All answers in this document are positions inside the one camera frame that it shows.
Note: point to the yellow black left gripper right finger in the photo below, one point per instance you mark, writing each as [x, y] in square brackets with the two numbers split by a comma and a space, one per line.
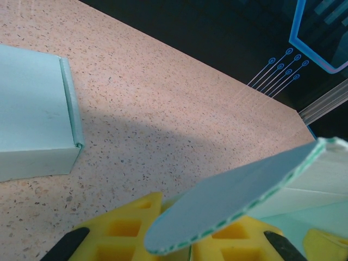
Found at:
[231, 244]

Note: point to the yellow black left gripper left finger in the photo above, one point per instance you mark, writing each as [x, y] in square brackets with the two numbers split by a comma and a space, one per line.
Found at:
[122, 236]

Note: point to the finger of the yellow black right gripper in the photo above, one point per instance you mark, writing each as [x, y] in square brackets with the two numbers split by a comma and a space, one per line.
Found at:
[331, 250]

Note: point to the light blue paper box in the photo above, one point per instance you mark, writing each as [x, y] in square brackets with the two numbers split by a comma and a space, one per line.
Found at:
[231, 190]
[32, 114]

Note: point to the blue table side panel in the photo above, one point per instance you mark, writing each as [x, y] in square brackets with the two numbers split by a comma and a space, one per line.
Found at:
[311, 130]

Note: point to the aluminium frame post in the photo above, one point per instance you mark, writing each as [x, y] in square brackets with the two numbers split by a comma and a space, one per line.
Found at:
[326, 102]

